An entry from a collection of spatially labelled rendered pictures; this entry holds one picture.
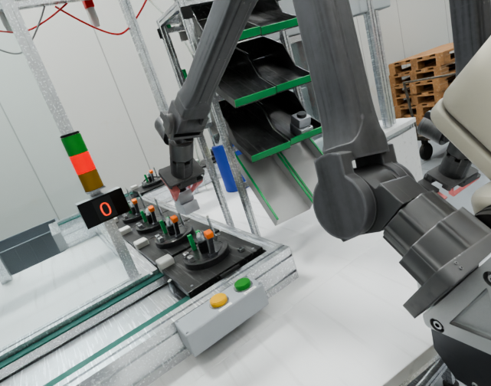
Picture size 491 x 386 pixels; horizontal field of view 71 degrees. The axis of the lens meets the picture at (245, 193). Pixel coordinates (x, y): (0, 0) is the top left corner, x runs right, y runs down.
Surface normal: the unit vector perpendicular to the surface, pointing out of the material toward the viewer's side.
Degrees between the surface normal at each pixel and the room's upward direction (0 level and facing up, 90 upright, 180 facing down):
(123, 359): 90
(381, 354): 0
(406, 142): 90
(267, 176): 45
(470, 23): 90
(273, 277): 90
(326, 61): 76
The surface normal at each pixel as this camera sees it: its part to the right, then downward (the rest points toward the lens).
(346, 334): -0.29, -0.91
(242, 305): 0.54, 0.10
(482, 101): -0.85, 0.39
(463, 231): -0.14, -0.55
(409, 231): -0.71, 0.00
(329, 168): -0.81, 0.19
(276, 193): 0.07, -0.52
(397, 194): 0.26, -0.72
